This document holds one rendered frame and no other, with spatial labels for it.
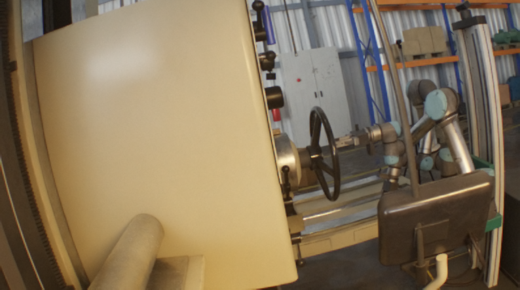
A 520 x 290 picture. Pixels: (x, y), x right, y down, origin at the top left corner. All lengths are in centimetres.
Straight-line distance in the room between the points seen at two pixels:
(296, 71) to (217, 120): 746
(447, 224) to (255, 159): 54
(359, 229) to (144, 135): 161
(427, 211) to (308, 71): 761
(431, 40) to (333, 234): 703
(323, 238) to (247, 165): 136
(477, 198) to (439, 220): 12
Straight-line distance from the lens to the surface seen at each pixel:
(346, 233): 234
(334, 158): 140
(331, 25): 934
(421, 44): 874
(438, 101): 158
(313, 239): 231
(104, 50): 105
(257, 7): 104
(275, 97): 126
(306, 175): 610
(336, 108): 860
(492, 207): 180
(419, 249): 103
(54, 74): 111
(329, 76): 856
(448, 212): 100
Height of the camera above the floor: 161
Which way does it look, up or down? 6 degrees down
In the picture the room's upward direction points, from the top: 11 degrees counter-clockwise
